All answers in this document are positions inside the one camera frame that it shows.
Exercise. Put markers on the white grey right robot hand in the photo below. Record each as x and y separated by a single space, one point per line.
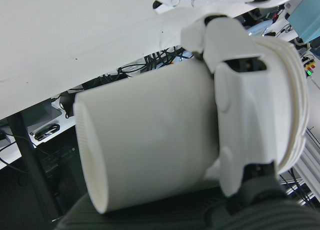
240 114

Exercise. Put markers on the white cylindrical plastic container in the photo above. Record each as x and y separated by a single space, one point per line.
150 139

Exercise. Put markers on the device with green light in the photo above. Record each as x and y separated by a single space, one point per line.
309 72

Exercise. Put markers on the light blue teach pendant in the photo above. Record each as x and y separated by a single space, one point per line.
260 28

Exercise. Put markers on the light blue plastic box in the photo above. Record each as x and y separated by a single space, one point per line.
307 19

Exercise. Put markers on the black computer case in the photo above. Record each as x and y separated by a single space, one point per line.
62 170

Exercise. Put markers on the black glossy device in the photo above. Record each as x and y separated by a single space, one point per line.
47 132

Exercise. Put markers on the black table leg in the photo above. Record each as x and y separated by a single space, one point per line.
30 165

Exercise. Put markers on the aluminium frame profile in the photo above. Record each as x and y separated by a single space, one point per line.
311 159

